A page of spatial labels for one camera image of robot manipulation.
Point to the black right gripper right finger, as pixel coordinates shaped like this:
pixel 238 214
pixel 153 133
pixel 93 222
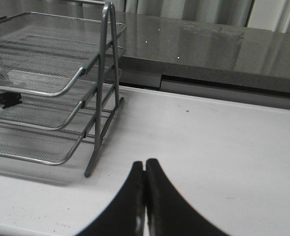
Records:
pixel 169 214

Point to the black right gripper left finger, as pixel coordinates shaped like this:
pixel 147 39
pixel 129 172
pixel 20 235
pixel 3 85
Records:
pixel 125 215

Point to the red emergency stop button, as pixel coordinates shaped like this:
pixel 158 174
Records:
pixel 8 99

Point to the silver mesh tray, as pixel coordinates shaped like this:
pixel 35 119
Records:
pixel 51 113
pixel 43 54
pixel 49 147

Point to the transparent adhesive tape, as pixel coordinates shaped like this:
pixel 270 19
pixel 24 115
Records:
pixel 96 178

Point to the grey stone counter ledge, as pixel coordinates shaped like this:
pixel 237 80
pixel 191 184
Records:
pixel 239 56

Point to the white pleated curtain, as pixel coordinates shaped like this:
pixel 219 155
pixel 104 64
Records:
pixel 273 15

